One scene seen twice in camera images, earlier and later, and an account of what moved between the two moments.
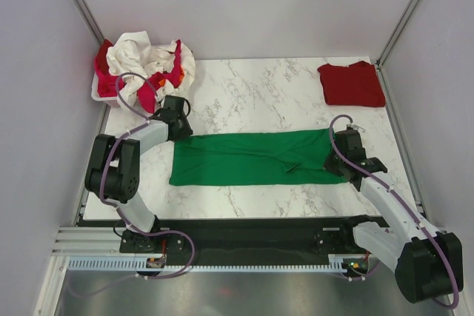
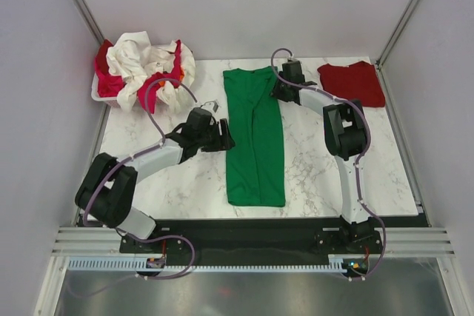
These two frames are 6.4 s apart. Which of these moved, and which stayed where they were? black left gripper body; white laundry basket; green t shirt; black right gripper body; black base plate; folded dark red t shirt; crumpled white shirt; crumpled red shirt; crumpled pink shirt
Moved: black left gripper body; black right gripper body; green t shirt
Stayed: white laundry basket; black base plate; folded dark red t shirt; crumpled pink shirt; crumpled red shirt; crumpled white shirt
